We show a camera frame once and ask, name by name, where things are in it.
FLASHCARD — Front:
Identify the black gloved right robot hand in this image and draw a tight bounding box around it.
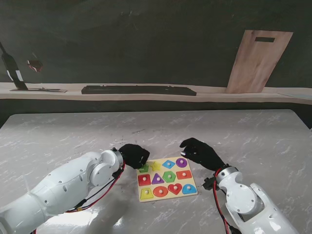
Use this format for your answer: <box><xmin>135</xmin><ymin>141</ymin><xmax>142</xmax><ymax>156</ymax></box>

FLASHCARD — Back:
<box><xmin>179</xmin><ymin>137</ymin><xmax>225</xmax><ymax>172</ymax></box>

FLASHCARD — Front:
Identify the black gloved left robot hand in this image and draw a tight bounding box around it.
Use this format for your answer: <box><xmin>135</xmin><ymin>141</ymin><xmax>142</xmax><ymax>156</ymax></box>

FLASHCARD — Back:
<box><xmin>118</xmin><ymin>143</ymin><xmax>151</xmax><ymax>170</ymax></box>

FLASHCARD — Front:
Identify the purple circle puzzle piece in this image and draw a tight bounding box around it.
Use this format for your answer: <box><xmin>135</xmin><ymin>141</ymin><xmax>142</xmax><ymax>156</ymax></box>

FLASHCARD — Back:
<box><xmin>175</xmin><ymin>157</ymin><xmax>189</xmax><ymax>168</ymax></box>

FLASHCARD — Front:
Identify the red square puzzle piece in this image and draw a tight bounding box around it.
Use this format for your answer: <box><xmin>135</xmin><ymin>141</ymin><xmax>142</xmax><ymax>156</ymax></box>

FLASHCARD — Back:
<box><xmin>137</xmin><ymin>174</ymin><xmax>152</xmax><ymax>186</ymax></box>

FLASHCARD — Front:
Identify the orange rectangle puzzle piece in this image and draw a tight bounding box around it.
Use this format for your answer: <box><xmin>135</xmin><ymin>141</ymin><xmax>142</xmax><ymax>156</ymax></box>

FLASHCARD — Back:
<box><xmin>176</xmin><ymin>170</ymin><xmax>193</xmax><ymax>180</ymax></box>

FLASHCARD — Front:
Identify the purple triangle puzzle piece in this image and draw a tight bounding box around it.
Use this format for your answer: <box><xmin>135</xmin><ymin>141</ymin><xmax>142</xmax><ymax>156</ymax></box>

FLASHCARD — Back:
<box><xmin>151</xmin><ymin>173</ymin><xmax>165</xmax><ymax>185</ymax></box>

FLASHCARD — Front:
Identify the blue semicircle puzzle piece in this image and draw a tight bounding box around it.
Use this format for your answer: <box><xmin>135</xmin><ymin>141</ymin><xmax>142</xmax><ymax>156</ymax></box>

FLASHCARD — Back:
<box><xmin>182</xmin><ymin>183</ymin><xmax>198</xmax><ymax>195</ymax></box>

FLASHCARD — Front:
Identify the yellow trapezoid puzzle piece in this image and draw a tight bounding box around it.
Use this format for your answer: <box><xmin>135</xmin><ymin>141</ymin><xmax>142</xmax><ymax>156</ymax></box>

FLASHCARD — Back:
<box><xmin>139</xmin><ymin>187</ymin><xmax>154</xmax><ymax>199</ymax></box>

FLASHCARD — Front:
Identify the green hexagon puzzle piece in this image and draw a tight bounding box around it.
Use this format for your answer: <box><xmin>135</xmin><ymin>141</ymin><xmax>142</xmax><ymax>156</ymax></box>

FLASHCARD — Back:
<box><xmin>162</xmin><ymin>170</ymin><xmax>177</xmax><ymax>183</ymax></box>

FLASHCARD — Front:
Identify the red heart puzzle piece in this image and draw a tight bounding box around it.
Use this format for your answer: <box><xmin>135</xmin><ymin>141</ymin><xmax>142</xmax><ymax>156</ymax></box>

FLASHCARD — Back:
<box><xmin>167</xmin><ymin>183</ymin><xmax>183</xmax><ymax>195</ymax></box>

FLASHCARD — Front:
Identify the orange oval puzzle piece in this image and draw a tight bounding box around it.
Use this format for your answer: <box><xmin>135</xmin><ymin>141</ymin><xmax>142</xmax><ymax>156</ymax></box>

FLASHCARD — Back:
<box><xmin>153</xmin><ymin>185</ymin><xmax>169</xmax><ymax>197</ymax></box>

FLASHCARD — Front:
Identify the yellow wooden shape puzzle board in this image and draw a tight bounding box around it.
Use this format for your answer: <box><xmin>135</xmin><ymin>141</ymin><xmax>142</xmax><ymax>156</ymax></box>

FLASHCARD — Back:
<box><xmin>137</xmin><ymin>156</ymin><xmax>198</xmax><ymax>202</ymax></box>

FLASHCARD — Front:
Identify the wooden cutting board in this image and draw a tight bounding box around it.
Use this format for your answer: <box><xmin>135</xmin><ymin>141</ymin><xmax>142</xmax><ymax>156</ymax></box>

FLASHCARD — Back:
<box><xmin>225</xmin><ymin>30</ymin><xmax>294</xmax><ymax>94</ymax></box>

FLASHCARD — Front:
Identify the light wooden shelf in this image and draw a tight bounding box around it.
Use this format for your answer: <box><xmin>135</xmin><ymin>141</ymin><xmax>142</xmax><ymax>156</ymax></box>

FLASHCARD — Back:
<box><xmin>0</xmin><ymin>82</ymin><xmax>312</xmax><ymax>105</ymax></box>

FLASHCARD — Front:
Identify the long black tray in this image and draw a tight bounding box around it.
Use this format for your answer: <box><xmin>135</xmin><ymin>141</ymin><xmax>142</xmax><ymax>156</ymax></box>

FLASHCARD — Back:
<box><xmin>81</xmin><ymin>85</ymin><xmax>197</xmax><ymax>97</ymax></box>

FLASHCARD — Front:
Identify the flat tray under bottle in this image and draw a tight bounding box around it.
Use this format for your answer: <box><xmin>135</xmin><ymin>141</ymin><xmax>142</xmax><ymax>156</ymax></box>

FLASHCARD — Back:
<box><xmin>9</xmin><ymin>87</ymin><xmax>68</xmax><ymax>94</ymax></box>

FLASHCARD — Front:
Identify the wine glass with red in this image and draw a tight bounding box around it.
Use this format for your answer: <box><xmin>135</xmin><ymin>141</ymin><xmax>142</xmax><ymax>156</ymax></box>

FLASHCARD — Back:
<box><xmin>26</xmin><ymin>52</ymin><xmax>44</xmax><ymax>74</ymax></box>

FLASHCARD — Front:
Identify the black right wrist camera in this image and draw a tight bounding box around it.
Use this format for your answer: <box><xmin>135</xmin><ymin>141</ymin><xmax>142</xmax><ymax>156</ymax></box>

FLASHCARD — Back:
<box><xmin>203</xmin><ymin>177</ymin><xmax>215</xmax><ymax>192</ymax></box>

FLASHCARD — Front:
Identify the red cable of left arm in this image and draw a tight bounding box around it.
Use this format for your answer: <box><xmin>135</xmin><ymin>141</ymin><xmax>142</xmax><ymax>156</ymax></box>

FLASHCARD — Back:
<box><xmin>30</xmin><ymin>162</ymin><xmax>126</xmax><ymax>234</ymax></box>

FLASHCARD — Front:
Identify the red cable of arm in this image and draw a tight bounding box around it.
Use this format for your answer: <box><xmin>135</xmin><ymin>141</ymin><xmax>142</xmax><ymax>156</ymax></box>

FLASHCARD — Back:
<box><xmin>30</xmin><ymin>162</ymin><xmax>126</xmax><ymax>234</ymax></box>
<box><xmin>213</xmin><ymin>170</ymin><xmax>236</xmax><ymax>234</ymax></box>

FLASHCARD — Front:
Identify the red cable of right arm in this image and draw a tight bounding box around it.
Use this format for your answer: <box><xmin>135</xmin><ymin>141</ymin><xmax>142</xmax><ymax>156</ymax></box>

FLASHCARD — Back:
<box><xmin>213</xmin><ymin>170</ymin><xmax>236</xmax><ymax>234</ymax></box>

